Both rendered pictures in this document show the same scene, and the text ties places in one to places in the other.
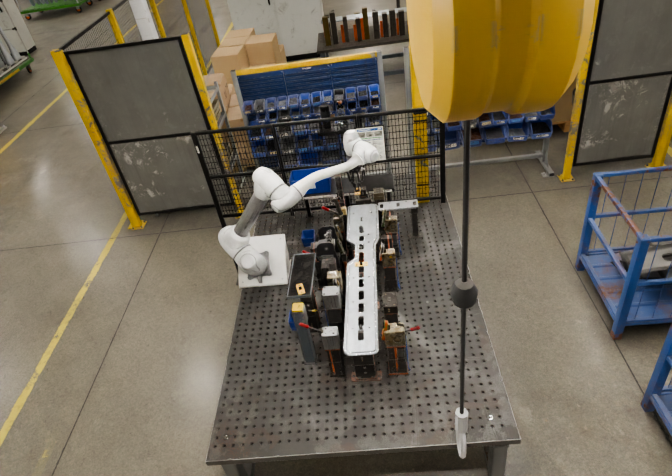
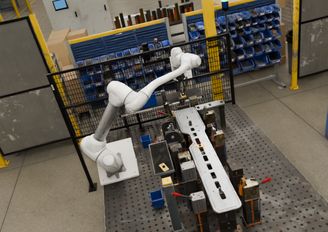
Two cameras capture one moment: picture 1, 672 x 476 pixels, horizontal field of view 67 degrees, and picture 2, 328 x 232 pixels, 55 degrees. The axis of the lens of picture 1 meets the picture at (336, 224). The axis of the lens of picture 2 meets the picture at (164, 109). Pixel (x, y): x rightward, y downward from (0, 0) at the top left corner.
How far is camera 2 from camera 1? 93 cm
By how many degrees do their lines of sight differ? 13
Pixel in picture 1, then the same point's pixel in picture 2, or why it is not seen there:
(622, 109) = (321, 38)
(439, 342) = (275, 194)
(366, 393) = not seen: outside the picture
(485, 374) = (321, 210)
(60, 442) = not seen: outside the picture
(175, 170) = (30, 117)
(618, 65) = (316, 10)
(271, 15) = (78, 23)
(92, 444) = not seen: outside the picture
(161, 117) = (17, 78)
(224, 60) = (53, 47)
